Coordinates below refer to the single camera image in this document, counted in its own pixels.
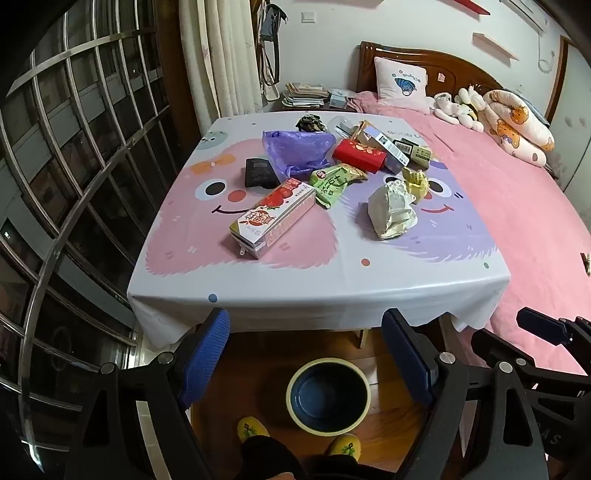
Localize pink bed cover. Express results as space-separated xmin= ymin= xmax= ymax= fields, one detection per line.
xmin=348 ymin=90 xmax=591 ymax=374

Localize stack of books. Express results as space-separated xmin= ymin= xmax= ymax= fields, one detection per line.
xmin=283 ymin=82 xmax=329 ymax=108

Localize purple plastic bag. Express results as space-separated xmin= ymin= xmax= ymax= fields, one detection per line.
xmin=262 ymin=130 xmax=338 ymax=182

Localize window with metal grille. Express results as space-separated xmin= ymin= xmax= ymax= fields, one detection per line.
xmin=0 ymin=14 xmax=183 ymax=462

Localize white yellow plush toy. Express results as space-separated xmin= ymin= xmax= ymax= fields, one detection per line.
xmin=455 ymin=85 xmax=486 ymax=132

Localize clear plastic package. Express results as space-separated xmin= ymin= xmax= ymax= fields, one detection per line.
xmin=327 ymin=115 xmax=361 ymax=138

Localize white blue box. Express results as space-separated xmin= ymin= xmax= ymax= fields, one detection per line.
xmin=362 ymin=128 xmax=411 ymax=175

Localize white air conditioner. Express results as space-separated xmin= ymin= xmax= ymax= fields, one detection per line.
xmin=517 ymin=0 xmax=559 ymax=33

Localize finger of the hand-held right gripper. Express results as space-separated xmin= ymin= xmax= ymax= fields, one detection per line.
xmin=516 ymin=307 xmax=591 ymax=347
xmin=470 ymin=327 xmax=544 ymax=385

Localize plush toys on bed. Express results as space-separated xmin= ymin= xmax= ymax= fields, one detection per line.
xmin=478 ymin=90 xmax=555 ymax=164

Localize wooden bed headboard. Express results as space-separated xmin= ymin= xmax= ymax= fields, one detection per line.
xmin=355 ymin=41 xmax=504 ymax=104

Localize white wall cable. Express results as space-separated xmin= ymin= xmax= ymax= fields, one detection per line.
xmin=537 ymin=30 xmax=556 ymax=73

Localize black packet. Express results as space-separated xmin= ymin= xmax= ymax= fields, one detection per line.
xmin=244 ymin=158 xmax=281 ymax=189

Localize short pink wall shelf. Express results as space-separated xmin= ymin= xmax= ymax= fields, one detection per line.
xmin=472 ymin=31 xmax=520 ymax=61

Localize pink white printed pillow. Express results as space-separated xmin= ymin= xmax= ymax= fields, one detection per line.
xmin=373 ymin=56 xmax=432 ymax=114

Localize wooden nightstand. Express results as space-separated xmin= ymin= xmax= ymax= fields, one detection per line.
xmin=270 ymin=90 xmax=358 ymax=114

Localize grey blue handbag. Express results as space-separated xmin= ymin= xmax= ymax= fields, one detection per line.
xmin=259 ymin=2 xmax=283 ymax=38

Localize dark bin with cream rim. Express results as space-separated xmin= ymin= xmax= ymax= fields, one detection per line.
xmin=286 ymin=356 xmax=371 ymax=437

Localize black yellow wrapper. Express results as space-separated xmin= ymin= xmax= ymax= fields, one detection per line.
xmin=295 ymin=114 xmax=325 ymax=134

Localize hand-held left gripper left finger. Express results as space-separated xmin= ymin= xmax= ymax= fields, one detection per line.
xmin=65 ymin=308 xmax=232 ymax=480

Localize green snack packet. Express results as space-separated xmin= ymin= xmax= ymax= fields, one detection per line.
xmin=308 ymin=164 xmax=369 ymax=210

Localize white wardrobe with wooden frame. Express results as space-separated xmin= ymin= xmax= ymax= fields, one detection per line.
xmin=547 ymin=37 xmax=591 ymax=185

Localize red box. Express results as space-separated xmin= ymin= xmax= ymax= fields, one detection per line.
xmin=332 ymin=138 xmax=387 ymax=172

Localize cream floral curtain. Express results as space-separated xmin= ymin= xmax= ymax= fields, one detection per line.
xmin=179 ymin=0 xmax=259 ymax=134

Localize blue grey pillow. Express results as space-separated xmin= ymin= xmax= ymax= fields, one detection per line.
xmin=519 ymin=95 xmax=551 ymax=126

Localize white paper bag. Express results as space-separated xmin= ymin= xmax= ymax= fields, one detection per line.
xmin=368 ymin=179 xmax=419 ymax=240

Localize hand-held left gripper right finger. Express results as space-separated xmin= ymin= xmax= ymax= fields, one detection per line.
xmin=381 ymin=308 xmax=551 ymax=480

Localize strawberry print carton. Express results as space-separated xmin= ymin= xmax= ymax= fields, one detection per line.
xmin=229 ymin=178 xmax=317 ymax=260

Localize beige handbag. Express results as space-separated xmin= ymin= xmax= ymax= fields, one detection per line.
xmin=259 ymin=37 xmax=281 ymax=100

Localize printed cartoon tablecloth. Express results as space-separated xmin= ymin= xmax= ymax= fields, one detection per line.
xmin=127 ymin=111 xmax=512 ymax=348

